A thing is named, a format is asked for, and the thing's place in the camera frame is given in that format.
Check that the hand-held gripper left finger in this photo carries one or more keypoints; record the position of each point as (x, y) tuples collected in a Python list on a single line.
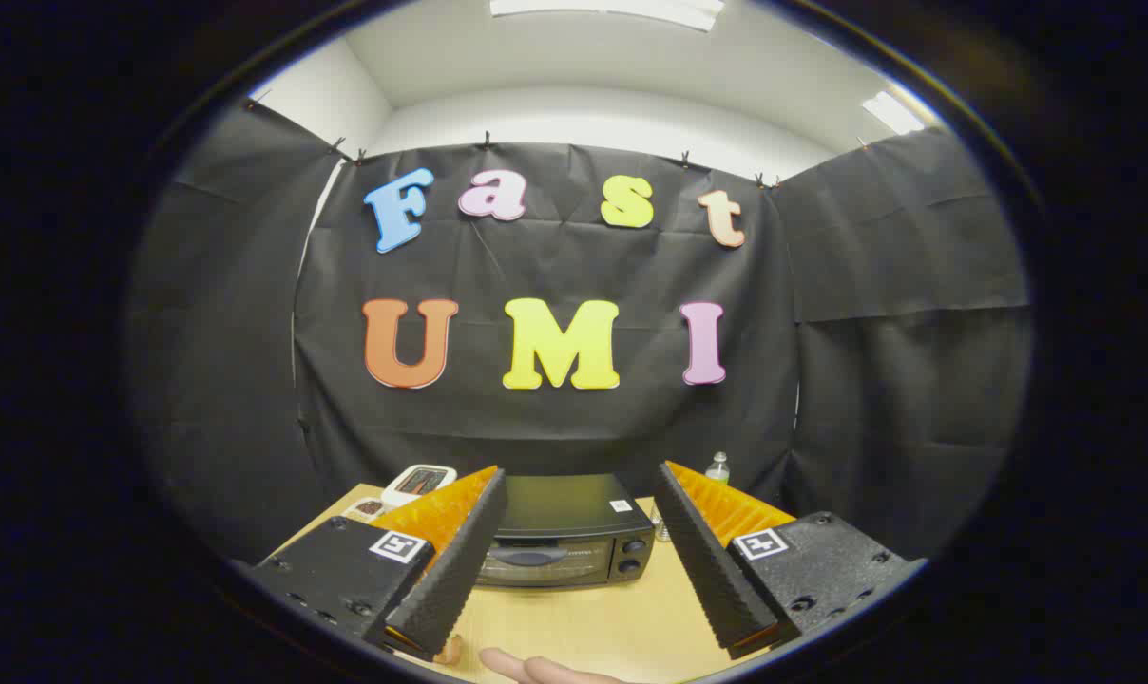
[(460, 560)]

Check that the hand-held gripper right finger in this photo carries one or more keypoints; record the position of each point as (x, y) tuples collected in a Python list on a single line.
[(707, 560)]

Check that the black toaster oven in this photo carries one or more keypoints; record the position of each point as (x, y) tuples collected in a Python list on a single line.
[(564, 508)]

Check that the white pop-up toaster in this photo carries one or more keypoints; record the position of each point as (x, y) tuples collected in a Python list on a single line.
[(411, 490)]

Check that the clear drinking glass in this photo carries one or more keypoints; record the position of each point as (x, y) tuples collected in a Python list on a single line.
[(660, 527)]

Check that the green label water bottle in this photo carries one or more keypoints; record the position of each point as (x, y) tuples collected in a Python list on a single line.
[(717, 470)]

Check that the small white snack tray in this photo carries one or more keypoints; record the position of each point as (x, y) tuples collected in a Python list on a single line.
[(365, 509)]

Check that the ceiling light panel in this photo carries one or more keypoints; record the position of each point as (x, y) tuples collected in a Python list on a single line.
[(612, 9), (892, 112)]

